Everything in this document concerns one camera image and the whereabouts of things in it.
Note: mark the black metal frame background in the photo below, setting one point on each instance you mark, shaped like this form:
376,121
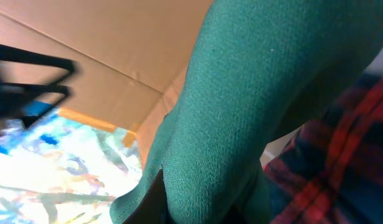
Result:
15,96

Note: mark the dark green garment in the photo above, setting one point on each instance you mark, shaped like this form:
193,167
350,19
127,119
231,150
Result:
259,70

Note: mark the red navy plaid shirt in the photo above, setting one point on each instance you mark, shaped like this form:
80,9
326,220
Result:
331,171

